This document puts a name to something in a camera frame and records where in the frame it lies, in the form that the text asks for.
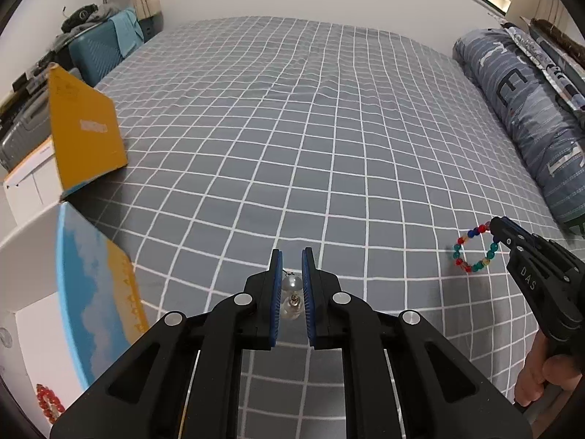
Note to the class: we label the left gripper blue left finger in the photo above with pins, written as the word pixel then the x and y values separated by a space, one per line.
pixel 181 379

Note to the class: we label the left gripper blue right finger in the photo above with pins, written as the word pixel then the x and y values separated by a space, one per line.
pixel 402 378

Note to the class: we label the right hand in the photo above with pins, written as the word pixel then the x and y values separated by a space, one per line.
pixel 540 368

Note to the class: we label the white cardboard box blue yellow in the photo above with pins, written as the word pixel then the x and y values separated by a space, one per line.
pixel 70 305

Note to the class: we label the blue grey patterned duvet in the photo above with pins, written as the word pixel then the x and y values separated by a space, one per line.
pixel 543 127

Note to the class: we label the patterned pillow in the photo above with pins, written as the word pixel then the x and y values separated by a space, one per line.
pixel 556 55

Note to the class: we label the grey checked bed sheet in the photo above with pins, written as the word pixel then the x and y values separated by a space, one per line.
pixel 253 134

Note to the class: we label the grey hard suitcase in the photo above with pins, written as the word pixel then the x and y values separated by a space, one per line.
pixel 25 120

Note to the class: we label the teal hard suitcase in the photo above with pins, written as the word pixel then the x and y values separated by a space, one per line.
pixel 95 52

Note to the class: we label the light blue towel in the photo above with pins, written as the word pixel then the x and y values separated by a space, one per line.
pixel 129 33

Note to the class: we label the pile of dark clothes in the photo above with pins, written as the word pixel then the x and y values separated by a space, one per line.
pixel 82 19

